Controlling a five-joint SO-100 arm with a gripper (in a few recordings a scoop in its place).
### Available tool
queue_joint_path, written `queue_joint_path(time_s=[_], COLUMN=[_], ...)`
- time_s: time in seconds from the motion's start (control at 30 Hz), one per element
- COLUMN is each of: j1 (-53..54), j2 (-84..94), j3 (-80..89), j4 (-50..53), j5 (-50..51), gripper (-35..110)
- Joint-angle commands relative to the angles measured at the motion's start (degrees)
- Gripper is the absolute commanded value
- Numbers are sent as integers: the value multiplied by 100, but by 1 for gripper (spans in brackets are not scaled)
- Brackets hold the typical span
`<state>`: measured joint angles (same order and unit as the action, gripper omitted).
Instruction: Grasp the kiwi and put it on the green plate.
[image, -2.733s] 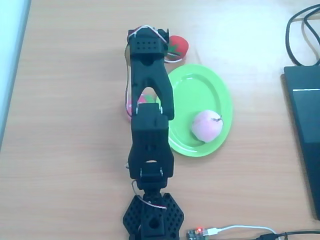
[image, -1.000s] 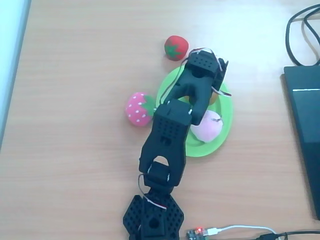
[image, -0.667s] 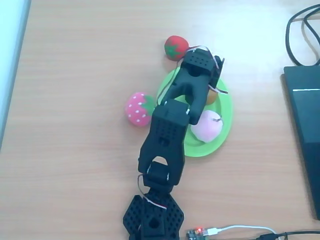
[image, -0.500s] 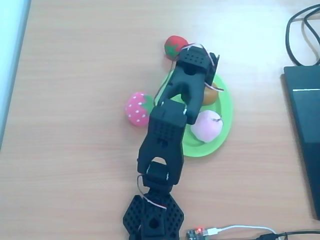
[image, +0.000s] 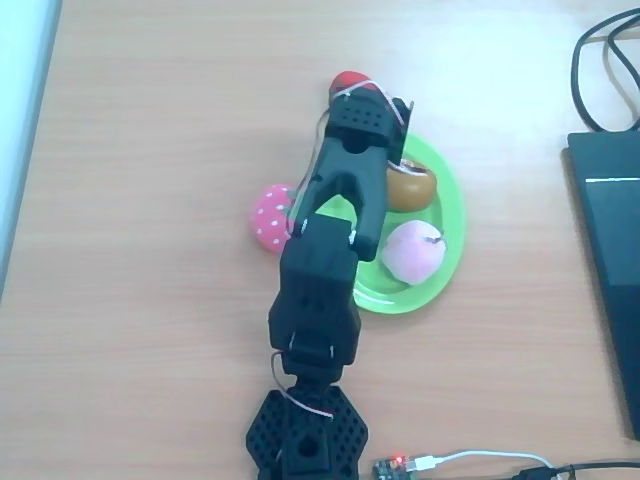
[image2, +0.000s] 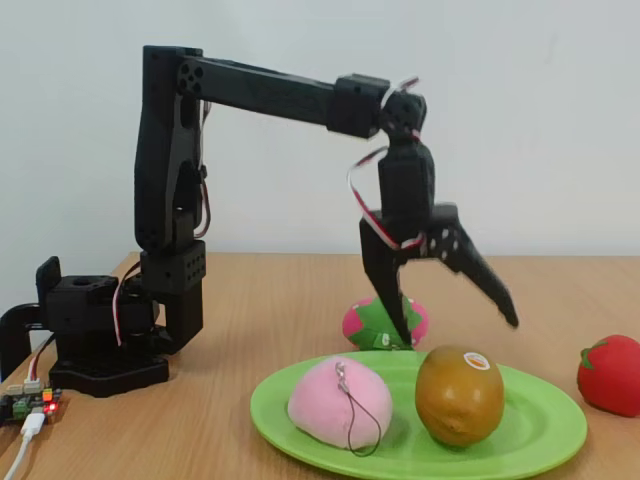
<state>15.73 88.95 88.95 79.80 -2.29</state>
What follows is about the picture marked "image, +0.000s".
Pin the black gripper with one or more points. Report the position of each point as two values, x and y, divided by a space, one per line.
334 103

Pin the brown toy kiwi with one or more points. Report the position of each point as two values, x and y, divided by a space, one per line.
412 192

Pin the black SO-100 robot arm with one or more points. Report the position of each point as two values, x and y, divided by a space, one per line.
320 280

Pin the green oval plate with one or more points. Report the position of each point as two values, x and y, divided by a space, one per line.
440 240

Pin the red toy tomato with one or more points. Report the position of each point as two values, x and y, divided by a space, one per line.
350 80

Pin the pink plush peach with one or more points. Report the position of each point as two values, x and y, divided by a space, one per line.
415 252

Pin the pink plush strawberry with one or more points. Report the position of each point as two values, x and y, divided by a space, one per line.
270 220

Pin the black laptop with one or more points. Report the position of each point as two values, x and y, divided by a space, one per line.
615 250

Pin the motor controller circuit board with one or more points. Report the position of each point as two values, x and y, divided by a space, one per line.
392 467

